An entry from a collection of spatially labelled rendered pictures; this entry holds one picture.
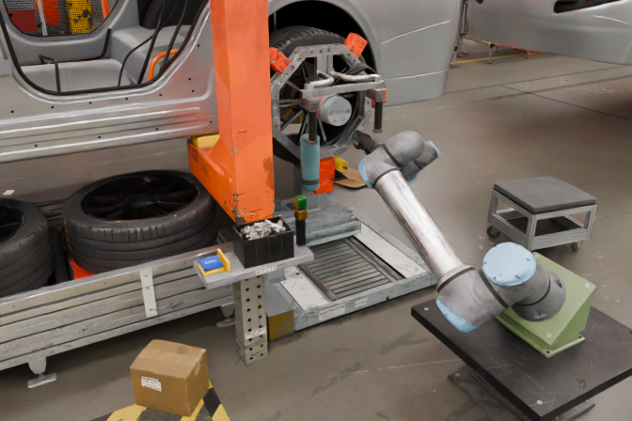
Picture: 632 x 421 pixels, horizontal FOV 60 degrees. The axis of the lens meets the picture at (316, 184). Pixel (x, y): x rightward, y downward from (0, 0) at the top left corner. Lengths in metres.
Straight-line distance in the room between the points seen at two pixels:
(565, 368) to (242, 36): 1.53
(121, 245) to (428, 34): 1.87
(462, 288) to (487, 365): 0.26
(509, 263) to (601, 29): 2.95
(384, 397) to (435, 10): 1.94
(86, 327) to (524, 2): 3.84
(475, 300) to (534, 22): 3.17
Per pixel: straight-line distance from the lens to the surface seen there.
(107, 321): 2.34
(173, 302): 2.36
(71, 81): 3.22
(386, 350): 2.39
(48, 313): 2.29
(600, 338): 2.18
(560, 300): 2.01
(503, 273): 1.83
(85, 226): 2.41
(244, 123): 2.05
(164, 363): 2.11
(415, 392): 2.23
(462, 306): 1.87
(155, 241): 2.33
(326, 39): 2.66
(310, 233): 2.86
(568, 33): 4.59
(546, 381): 1.94
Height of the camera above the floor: 1.53
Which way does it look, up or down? 23 degrees down
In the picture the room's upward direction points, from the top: straight up
